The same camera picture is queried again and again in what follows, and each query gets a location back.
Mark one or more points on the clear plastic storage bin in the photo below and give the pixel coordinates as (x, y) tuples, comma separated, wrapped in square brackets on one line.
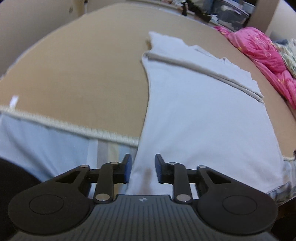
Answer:
[(229, 15)]

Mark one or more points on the white t-shirt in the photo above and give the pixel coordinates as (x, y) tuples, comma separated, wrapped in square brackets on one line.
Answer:
[(204, 111)]

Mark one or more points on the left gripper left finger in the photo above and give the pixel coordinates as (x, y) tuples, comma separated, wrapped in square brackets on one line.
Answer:
[(64, 202)]

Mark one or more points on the pink quilt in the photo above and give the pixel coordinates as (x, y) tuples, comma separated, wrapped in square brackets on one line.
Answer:
[(262, 52)]

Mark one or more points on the wooden wardrobe panel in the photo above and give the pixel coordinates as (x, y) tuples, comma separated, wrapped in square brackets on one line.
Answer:
[(263, 15)]

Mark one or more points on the pile of dark clothes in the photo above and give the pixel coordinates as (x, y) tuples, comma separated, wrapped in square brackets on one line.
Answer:
[(190, 6)]

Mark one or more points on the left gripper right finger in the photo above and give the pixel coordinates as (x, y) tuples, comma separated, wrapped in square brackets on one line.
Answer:
[(223, 203)]

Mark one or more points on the floral white quilt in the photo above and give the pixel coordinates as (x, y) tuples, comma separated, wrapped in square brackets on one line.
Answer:
[(286, 49)]

